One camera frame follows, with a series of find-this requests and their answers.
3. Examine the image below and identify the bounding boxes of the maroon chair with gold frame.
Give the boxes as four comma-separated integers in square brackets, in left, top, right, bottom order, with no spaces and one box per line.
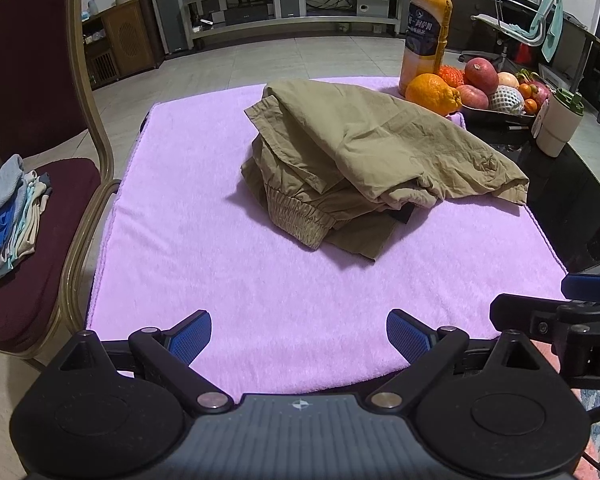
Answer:
[0,0,123,361]

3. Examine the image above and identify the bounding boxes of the white cup with green lid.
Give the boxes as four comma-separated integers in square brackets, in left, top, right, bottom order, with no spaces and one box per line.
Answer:
[535,87,585,157]

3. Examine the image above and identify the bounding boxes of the dragon fruit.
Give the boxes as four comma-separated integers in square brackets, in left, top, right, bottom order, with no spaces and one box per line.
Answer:
[527,72,553,106]

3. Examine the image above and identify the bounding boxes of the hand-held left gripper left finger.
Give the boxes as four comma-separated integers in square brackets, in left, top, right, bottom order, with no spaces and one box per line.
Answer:
[45,310,232,415]

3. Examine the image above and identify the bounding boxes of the black fruit tray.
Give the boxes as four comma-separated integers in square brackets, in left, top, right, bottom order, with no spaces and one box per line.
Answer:
[450,102,538,130]

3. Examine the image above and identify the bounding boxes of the teal garment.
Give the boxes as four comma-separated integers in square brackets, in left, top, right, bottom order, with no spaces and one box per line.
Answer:
[530,0,563,63]

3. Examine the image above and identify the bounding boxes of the orange juice bottle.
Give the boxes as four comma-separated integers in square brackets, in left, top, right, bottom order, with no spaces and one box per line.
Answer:
[399,0,453,97]

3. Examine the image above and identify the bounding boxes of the large bumpy orange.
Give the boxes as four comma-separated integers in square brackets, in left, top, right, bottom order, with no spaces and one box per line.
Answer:
[406,73,463,117]

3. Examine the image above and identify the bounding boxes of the khaki pants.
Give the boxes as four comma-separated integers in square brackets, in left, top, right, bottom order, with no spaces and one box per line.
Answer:
[240,79,530,263]

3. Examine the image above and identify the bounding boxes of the metal office chair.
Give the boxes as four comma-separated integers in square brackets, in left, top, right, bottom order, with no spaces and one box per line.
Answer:
[459,0,556,68]

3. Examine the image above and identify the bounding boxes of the red netted fruit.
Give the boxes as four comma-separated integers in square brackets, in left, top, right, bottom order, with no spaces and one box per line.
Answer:
[437,65,466,86]

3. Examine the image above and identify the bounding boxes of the metal shelf unit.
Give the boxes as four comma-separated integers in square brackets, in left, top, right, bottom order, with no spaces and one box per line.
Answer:
[182,0,403,51]

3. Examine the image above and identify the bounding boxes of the wooden cabinet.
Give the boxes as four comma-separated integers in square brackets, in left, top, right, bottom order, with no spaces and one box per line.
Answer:
[82,0,163,91]

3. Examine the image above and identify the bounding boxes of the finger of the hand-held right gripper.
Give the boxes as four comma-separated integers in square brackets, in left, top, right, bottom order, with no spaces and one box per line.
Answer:
[490,294,600,391]
[561,272,600,303]

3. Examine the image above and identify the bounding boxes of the stack of folded clothes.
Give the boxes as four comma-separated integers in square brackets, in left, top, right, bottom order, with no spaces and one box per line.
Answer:
[0,154,55,293]

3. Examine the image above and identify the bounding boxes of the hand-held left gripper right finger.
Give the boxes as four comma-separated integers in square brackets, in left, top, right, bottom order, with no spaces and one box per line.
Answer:
[367,309,556,415]

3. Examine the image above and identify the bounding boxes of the pale red apple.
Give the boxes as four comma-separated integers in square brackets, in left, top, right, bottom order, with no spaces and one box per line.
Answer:
[455,84,491,110]

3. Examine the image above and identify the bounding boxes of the black media device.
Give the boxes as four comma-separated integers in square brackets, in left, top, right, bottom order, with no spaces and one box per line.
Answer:
[225,2,273,26]

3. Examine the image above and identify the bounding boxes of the purple towel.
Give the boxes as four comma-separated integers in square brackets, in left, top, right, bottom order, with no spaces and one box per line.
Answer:
[85,76,568,401]

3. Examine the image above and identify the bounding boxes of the fruit in white foam net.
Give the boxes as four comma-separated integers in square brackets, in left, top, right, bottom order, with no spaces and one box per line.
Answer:
[489,85,525,115]

